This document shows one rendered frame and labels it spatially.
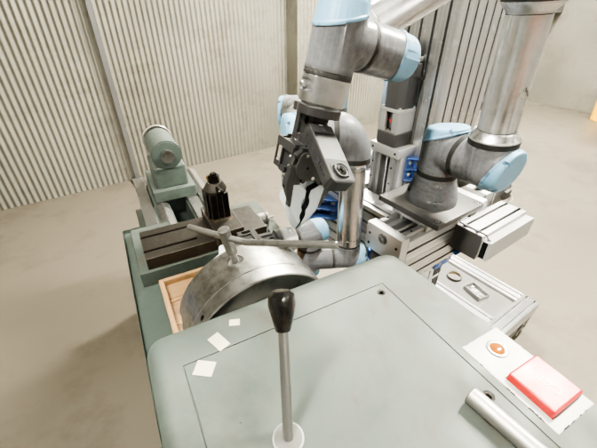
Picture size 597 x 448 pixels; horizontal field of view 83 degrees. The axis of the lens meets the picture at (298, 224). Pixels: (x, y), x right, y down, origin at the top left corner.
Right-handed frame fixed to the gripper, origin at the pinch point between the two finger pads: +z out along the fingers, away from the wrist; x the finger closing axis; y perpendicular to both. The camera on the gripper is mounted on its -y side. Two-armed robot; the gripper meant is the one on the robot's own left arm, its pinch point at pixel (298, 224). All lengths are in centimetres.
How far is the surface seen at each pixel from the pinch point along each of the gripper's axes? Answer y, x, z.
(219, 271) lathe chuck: 7.8, 10.3, 14.5
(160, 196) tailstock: 113, 3, 46
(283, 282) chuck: 0.1, 0.0, 13.0
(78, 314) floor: 155, 41, 148
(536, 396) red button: -38.0, -14.0, 4.0
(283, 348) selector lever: -22.8, 13.9, 2.7
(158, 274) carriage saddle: 54, 13, 48
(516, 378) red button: -35.4, -14.0, 3.9
